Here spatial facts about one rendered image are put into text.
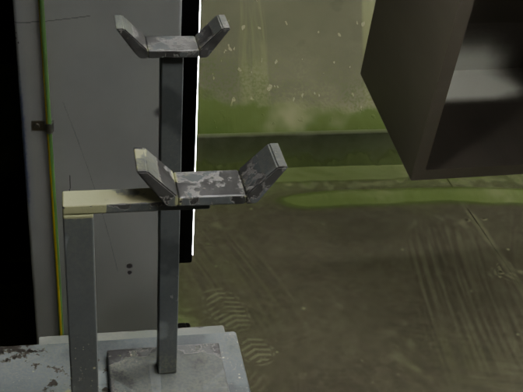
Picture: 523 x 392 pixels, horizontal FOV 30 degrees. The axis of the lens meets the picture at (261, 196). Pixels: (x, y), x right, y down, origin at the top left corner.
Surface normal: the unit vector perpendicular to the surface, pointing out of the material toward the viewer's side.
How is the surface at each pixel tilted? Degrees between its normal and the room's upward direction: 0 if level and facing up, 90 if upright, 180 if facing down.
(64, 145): 90
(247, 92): 57
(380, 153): 88
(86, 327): 90
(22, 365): 0
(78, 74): 90
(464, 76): 11
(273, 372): 0
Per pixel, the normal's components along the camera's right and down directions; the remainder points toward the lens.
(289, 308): 0.06, -0.86
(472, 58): 0.20, 0.67
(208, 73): 0.18, -0.04
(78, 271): 0.18, 0.51
